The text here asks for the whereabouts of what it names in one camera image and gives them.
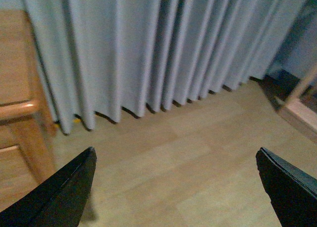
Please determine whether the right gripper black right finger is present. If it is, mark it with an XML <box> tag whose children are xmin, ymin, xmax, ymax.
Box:
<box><xmin>256</xmin><ymin>147</ymin><xmax>317</xmax><ymax>227</ymax></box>

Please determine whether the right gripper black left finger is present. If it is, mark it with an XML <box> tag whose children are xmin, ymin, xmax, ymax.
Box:
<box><xmin>0</xmin><ymin>147</ymin><xmax>97</xmax><ymax>227</ymax></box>

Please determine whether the wooden side table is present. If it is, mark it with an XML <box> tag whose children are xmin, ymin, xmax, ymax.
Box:
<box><xmin>0</xmin><ymin>9</ymin><xmax>56</xmax><ymax>210</ymax></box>

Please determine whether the light green curtain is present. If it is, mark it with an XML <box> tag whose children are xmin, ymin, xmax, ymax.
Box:
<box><xmin>0</xmin><ymin>0</ymin><xmax>317</xmax><ymax>136</ymax></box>

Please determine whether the light wooden furniture frame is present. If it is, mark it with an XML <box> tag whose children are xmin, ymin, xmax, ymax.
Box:
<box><xmin>278</xmin><ymin>64</ymin><xmax>317</xmax><ymax>143</ymax></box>

